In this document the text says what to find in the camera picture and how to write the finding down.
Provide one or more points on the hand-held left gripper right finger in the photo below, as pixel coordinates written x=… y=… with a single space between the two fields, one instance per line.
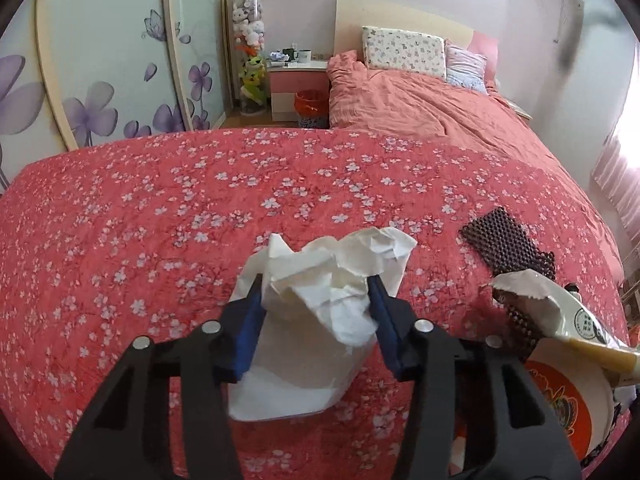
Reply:
x=387 y=325

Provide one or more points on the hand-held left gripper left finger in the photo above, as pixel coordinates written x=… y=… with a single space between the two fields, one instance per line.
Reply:
x=249 y=330

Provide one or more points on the white paper bag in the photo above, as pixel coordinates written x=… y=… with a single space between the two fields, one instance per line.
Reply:
x=300 y=365

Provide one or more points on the white tissue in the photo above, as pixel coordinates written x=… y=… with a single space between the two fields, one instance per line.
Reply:
x=320 y=280

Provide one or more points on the orange trash bin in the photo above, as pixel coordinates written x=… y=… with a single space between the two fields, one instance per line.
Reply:
x=310 y=107

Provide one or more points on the brown beaded mat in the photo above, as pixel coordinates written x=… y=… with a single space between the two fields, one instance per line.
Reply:
x=500 y=240

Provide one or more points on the red floral blanket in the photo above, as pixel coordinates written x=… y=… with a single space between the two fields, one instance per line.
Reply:
x=150 y=210

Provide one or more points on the torn cream packet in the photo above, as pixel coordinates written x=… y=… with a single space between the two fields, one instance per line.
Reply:
x=550 y=305

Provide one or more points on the round orange and white container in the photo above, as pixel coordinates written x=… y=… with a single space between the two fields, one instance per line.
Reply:
x=565 y=400

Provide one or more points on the pink duvet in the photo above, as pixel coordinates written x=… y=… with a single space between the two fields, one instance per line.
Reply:
x=425 y=105

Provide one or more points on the pink and white nightstand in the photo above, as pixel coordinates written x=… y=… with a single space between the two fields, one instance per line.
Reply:
x=285 y=85

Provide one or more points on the cream nightstand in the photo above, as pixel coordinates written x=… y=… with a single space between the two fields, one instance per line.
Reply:
x=519 y=109

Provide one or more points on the striped pink pillow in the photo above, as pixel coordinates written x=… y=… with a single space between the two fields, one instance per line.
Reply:
x=465 y=67

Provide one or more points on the pink curtain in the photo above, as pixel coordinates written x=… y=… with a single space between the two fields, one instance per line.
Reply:
x=617 y=180

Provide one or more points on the floral white pillow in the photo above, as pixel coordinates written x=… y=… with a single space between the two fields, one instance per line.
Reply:
x=405 y=50

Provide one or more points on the dark green mug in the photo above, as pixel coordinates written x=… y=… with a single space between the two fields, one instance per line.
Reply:
x=288 y=54

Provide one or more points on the white mug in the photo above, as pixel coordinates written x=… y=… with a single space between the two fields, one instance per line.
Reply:
x=305 y=56

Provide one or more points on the clear plush toy display tube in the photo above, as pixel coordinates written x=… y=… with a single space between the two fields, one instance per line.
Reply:
x=250 y=35

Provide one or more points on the wardrobe with purple flower doors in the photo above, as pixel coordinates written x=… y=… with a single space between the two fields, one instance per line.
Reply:
x=100 y=60

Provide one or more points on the cream and pink headboard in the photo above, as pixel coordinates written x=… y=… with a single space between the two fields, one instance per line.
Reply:
x=390 y=12

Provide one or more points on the white hanging wall board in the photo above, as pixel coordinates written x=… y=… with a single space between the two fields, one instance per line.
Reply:
x=567 y=20

